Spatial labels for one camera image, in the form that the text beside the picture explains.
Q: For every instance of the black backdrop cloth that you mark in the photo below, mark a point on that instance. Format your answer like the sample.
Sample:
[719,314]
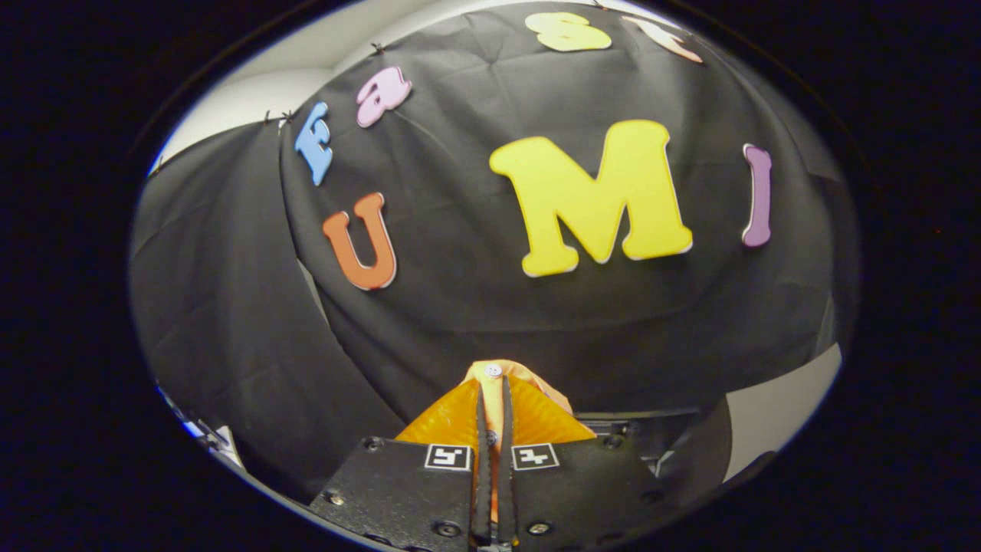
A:
[460,322]

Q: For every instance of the orange polo shirt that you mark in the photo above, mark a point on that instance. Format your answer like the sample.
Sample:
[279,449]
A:
[510,369]

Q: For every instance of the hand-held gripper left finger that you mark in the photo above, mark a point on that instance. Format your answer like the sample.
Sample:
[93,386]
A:
[481,468]

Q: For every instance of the grey cabinet with dark top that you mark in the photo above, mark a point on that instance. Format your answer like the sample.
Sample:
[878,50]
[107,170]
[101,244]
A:
[774,406]

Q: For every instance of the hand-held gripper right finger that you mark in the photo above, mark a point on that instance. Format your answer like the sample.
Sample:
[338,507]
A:
[506,475]

